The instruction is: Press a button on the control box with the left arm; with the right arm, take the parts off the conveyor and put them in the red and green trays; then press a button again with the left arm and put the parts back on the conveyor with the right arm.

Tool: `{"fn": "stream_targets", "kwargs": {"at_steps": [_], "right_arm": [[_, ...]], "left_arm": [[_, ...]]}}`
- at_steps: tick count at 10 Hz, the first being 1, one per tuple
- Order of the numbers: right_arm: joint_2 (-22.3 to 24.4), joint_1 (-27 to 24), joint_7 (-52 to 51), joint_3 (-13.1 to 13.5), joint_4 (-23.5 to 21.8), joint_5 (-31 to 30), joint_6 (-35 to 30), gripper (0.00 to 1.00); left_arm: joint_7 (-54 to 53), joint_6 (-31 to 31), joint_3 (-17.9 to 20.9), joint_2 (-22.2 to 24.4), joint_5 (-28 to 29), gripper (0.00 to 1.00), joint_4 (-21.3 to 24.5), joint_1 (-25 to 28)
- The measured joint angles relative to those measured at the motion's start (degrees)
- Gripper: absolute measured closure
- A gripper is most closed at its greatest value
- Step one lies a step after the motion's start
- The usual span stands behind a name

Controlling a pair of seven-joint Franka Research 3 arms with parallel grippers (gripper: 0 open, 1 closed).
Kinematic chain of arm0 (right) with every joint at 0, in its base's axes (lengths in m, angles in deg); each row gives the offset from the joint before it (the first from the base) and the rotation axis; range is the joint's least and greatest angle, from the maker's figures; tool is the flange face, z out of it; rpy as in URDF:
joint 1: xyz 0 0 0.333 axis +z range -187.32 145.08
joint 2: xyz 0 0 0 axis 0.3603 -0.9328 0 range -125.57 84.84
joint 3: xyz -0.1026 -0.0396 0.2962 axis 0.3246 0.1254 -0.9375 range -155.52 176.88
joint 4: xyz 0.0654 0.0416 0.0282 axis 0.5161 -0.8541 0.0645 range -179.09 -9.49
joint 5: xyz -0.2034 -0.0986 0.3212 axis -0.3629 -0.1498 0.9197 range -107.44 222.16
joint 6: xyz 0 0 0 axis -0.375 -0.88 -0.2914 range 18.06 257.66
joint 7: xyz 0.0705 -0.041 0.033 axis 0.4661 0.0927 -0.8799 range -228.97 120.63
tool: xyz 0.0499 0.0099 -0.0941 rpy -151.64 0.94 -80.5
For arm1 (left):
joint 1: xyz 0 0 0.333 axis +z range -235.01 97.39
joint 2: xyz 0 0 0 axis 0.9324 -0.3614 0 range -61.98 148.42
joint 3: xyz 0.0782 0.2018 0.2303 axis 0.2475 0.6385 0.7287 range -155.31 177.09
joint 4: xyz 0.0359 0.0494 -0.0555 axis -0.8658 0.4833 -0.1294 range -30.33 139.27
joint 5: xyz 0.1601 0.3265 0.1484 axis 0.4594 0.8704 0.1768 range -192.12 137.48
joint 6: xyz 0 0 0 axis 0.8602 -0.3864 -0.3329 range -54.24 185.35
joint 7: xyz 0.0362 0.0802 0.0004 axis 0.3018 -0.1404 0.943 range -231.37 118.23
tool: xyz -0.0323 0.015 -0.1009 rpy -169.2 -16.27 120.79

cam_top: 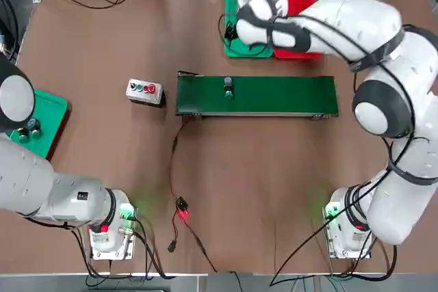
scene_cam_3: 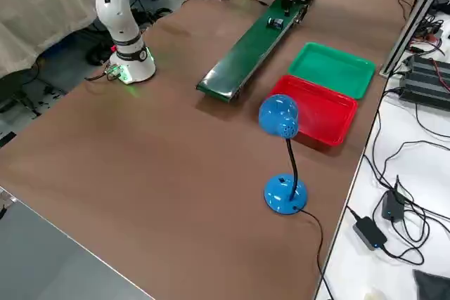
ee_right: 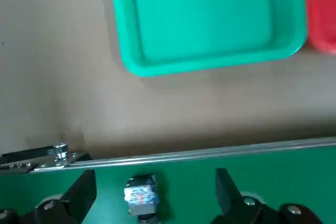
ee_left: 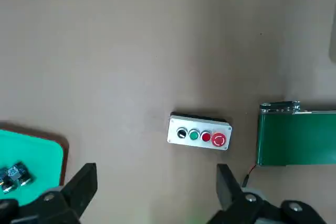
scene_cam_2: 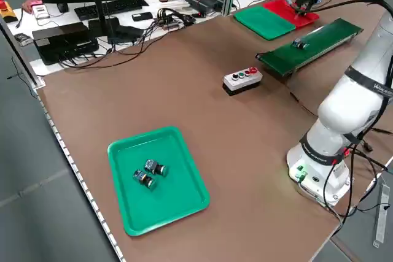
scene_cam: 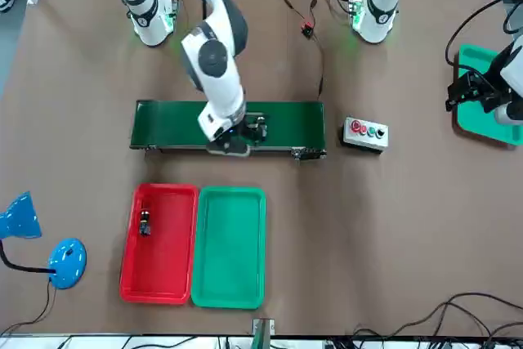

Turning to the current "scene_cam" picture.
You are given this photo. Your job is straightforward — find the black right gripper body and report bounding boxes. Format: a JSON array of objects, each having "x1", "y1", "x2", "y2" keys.
[{"x1": 220, "y1": 118, "x2": 257, "y2": 145}]

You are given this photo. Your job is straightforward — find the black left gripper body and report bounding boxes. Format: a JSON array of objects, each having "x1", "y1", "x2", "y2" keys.
[{"x1": 481, "y1": 48, "x2": 515, "y2": 114}]

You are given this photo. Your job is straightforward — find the grey push-button control box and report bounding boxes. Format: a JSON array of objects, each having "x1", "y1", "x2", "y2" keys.
[{"x1": 341, "y1": 115, "x2": 390, "y2": 154}]

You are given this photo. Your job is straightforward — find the green conveyor belt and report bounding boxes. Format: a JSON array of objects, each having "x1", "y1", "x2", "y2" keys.
[{"x1": 129, "y1": 99, "x2": 328, "y2": 161}]

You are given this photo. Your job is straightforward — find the green plastic tray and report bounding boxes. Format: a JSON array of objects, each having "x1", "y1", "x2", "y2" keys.
[
  {"x1": 190, "y1": 186, "x2": 267, "y2": 310},
  {"x1": 452, "y1": 43, "x2": 523, "y2": 148}
]

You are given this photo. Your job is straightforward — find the red plastic tray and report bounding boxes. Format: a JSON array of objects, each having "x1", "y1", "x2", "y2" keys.
[{"x1": 118, "y1": 183, "x2": 200, "y2": 305}]

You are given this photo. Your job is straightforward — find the blue desk lamp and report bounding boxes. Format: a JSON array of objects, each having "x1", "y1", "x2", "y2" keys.
[{"x1": 0, "y1": 190, "x2": 87, "y2": 290}]

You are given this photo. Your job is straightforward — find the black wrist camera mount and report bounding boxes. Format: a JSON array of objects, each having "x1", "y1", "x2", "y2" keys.
[{"x1": 206, "y1": 136, "x2": 252, "y2": 158}]

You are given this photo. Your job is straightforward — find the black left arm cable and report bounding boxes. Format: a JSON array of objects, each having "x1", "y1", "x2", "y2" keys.
[{"x1": 444, "y1": 0, "x2": 523, "y2": 80}]

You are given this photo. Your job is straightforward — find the red-black conveyor power cable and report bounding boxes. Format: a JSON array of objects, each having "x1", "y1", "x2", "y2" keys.
[{"x1": 310, "y1": 34, "x2": 327, "y2": 101}]

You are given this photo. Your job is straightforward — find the black bench cable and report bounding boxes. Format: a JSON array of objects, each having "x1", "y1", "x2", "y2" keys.
[{"x1": 353, "y1": 292, "x2": 523, "y2": 340}]

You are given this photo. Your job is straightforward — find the black lamp cable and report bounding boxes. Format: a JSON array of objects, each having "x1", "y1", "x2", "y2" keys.
[{"x1": 0, "y1": 281, "x2": 56, "y2": 336}]

